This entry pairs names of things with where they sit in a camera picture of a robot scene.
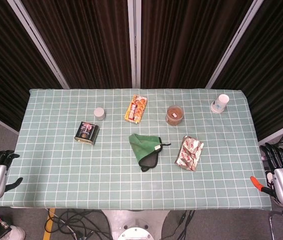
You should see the green cloth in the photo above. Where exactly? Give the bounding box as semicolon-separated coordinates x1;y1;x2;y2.
128;133;172;173

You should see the yellow floor tape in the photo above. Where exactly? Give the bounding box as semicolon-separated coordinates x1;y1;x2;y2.
42;207;57;240

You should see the crumpled gold foil packet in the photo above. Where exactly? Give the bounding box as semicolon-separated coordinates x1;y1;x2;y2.
174;135;205;172

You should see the black luncheon meat tin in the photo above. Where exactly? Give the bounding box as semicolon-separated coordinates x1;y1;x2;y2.
74;121;101;146

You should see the upturned white paper cup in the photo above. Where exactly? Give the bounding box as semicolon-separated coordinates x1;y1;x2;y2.
209;93;230;114

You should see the green checked tablecloth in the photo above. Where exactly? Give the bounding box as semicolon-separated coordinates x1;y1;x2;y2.
0;88;274;212

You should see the dark pleated partition panel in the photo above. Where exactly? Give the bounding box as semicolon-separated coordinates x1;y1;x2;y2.
211;0;283;141
140;0;254;89
21;0;133;90
0;0;63;131

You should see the small white lidded jar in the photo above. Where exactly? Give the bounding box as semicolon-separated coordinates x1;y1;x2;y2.
93;107;107;121

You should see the clear jar with brown contents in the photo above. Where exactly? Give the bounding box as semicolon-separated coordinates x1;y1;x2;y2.
165;105;185;127

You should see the yellow snack box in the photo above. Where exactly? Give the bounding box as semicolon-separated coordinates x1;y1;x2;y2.
124;94;149;125

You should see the aluminium partition base rail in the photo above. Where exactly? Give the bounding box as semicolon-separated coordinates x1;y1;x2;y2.
257;124;283;146
0;108;20;136

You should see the aluminium partition post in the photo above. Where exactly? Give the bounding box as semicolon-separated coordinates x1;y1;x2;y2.
127;0;142;89
7;0;70;90
205;0;264;89

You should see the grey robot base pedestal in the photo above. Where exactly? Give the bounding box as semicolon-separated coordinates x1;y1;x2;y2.
101;209;170;240

